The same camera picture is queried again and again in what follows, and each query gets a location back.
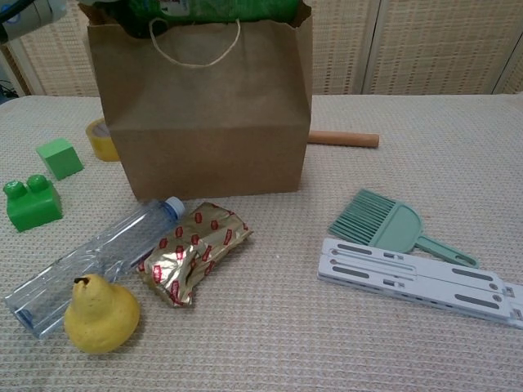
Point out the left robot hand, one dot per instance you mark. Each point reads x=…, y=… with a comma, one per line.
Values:
x=143, y=28

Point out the green can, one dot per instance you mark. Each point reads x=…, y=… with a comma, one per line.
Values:
x=229, y=10

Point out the green toy block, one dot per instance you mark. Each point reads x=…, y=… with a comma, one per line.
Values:
x=34, y=208

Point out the transparent water bottle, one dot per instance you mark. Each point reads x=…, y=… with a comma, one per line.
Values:
x=114, y=241

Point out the yellow pear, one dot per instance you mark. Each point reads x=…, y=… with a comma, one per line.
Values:
x=102, y=314

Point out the brown paper bag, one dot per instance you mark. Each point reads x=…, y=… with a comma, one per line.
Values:
x=204, y=122

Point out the gold red snack packet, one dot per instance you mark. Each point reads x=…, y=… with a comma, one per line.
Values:
x=192, y=253

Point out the teal hand brush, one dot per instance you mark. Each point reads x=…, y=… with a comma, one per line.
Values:
x=392, y=224

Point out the woven folding screen panel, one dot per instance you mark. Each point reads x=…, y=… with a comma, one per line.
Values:
x=61, y=61
x=515, y=77
x=339, y=49
x=441, y=45

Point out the yellowish tape roll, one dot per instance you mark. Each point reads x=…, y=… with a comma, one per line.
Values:
x=100, y=143

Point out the green cube block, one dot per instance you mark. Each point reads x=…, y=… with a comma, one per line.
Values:
x=61, y=159

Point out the wooden rolling stick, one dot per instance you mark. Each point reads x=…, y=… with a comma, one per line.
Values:
x=343, y=139

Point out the beige woven table cloth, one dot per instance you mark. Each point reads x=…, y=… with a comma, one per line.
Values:
x=286, y=347

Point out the white folding stand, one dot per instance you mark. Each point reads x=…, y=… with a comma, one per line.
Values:
x=408, y=273

